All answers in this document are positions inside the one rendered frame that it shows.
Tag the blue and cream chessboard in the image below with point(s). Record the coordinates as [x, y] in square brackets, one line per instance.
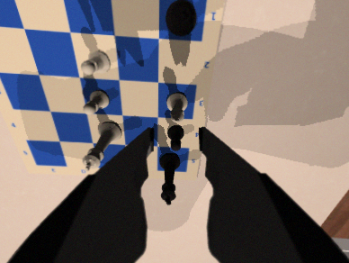
[43, 89]

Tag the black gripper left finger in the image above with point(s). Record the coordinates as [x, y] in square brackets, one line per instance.
[102, 220]

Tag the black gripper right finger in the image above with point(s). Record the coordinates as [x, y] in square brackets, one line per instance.
[252, 220]

